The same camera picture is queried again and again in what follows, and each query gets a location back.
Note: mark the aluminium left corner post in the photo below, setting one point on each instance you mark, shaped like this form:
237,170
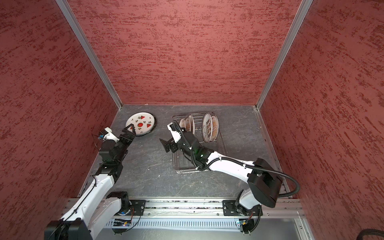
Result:
81,36

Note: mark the strawberry pattern white plate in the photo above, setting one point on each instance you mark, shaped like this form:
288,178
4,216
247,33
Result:
140,122

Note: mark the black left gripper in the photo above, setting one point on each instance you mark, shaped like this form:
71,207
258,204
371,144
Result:
123,136

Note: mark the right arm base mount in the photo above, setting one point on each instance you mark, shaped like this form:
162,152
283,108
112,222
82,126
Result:
234,208

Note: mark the right green circuit board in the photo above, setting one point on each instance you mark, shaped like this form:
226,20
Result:
245,226

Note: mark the green circuit board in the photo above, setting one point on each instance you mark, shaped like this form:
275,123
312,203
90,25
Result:
120,226
245,226

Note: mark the left green circuit board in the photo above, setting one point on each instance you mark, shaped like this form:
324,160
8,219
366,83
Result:
120,226

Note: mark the orange sunburst white plate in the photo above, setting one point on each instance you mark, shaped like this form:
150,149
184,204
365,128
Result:
182,123

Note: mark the dark striped rim plate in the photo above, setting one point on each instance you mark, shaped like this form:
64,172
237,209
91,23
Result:
152,122

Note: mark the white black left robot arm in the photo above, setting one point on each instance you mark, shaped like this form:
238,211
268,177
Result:
95,208

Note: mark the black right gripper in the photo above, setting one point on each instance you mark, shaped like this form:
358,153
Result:
167,145

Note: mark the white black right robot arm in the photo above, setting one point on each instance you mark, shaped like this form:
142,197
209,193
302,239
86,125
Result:
264,182

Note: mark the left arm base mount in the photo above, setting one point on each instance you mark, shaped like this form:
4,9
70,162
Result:
129,207

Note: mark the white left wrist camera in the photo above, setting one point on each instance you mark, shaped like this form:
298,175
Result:
107,134

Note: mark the aluminium corner post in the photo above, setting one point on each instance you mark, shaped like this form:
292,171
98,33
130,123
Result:
81,36
291,35

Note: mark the red patterned white plate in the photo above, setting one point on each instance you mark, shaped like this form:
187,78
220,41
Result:
190,124

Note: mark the red rimmed white plate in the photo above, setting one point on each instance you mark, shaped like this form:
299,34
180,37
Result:
207,128

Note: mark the aluminium right corner post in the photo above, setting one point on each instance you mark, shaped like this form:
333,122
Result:
291,35

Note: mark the aluminium front rail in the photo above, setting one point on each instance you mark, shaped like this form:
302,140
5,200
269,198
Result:
207,214

